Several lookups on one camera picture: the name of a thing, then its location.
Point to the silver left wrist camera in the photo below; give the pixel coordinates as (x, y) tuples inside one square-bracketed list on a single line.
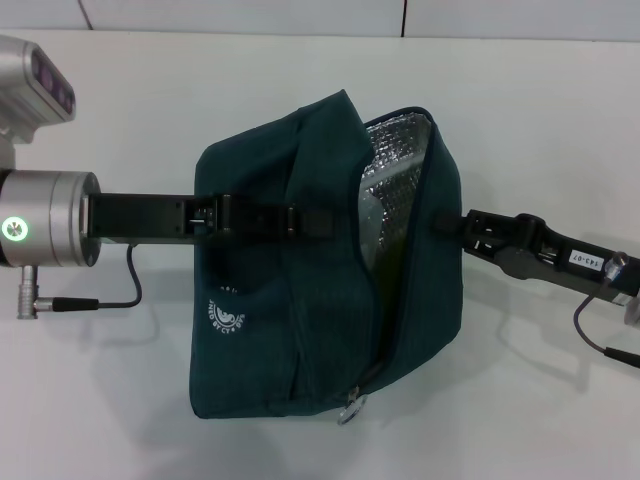
[(30, 95)]

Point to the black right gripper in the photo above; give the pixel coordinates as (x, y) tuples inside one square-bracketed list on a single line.
[(575, 262)]

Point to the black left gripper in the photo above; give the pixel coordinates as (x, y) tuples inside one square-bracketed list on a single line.
[(140, 217)]

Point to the dark teal insulated lunch bag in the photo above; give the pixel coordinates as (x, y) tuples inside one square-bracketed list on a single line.
[(300, 325)]

